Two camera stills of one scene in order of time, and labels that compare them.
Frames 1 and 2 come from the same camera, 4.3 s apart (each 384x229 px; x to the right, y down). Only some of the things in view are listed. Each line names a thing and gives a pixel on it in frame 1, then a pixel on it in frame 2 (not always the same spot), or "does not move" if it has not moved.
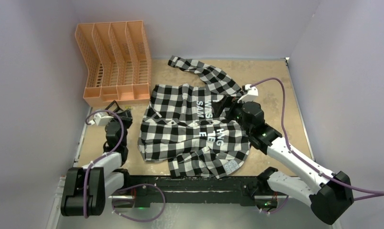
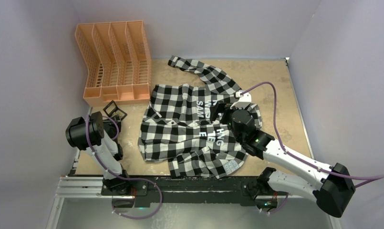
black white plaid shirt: [187, 126] does not move
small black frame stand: [118, 109] does not move
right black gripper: [231, 102] → [221, 108]
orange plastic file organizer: [118, 59] does not move
